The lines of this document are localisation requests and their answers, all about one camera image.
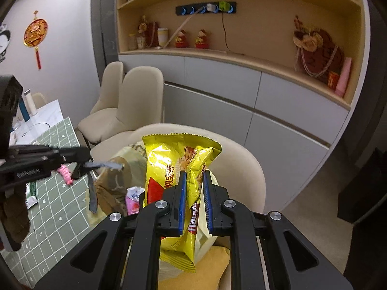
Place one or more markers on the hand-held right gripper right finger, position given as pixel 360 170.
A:
pixel 208 205

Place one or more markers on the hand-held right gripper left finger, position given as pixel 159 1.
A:
pixel 181 202

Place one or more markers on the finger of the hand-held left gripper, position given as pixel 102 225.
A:
pixel 79 170
pixel 72 154

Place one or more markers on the grey plastic strip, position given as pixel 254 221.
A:
pixel 92 193

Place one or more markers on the yellow snack bag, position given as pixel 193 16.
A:
pixel 164 163

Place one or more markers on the yellow plastic bag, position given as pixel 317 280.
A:
pixel 121 184

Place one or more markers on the pink snack wrapper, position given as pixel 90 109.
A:
pixel 134 201

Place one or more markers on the person's left hand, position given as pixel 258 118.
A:
pixel 15 214

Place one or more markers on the pink caterpillar toy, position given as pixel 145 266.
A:
pixel 66 173

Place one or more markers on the black green wrapper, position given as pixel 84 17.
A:
pixel 31 195

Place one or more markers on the beige chair with cushion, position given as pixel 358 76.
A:
pixel 242 169

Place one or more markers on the green checkered tablecloth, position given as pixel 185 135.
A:
pixel 54 217

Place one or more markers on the tall blue thermos bottle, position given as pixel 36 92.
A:
pixel 24 111

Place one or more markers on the white thermos bottle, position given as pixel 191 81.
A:
pixel 30 102

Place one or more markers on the white cabinet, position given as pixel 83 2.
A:
pixel 242 96

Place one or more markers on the red chinese knot ornament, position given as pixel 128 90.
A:
pixel 35 33

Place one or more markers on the small brown bouquet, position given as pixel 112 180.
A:
pixel 148 31

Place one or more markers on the white cup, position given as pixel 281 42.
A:
pixel 162 37

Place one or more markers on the red figurine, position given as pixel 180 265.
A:
pixel 181 39
pixel 202 39

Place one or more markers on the dark furniture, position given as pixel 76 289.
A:
pixel 365 187

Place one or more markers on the small red box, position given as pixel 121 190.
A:
pixel 332 81

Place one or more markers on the black power strip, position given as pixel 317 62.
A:
pixel 187 10

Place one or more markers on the wooden shelf unit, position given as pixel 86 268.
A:
pixel 263 27

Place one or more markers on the panda wall clock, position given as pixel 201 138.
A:
pixel 3 42

